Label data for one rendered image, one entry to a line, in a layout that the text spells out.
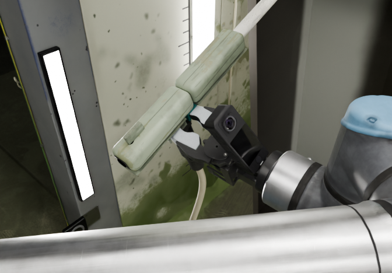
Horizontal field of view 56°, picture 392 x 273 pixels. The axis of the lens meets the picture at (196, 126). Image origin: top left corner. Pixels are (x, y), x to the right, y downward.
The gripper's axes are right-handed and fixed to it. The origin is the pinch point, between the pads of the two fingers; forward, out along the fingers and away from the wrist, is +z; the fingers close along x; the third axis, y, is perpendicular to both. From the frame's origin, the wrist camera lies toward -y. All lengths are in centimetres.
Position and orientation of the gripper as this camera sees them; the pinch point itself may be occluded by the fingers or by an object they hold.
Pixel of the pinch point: (173, 115)
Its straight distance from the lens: 64.3
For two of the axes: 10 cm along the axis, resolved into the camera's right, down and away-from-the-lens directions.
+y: 2.3, 5.3, 8.1
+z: -7.8, -4.0, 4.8
